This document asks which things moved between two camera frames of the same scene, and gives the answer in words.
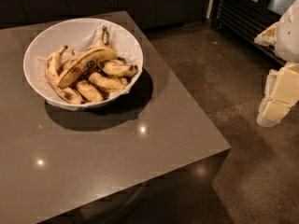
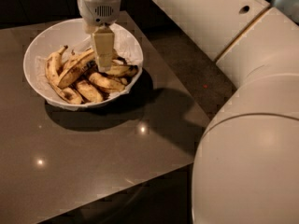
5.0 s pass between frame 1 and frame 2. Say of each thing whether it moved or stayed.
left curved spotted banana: stayed
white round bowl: stayed
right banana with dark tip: stayed
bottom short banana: stayed
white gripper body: moved
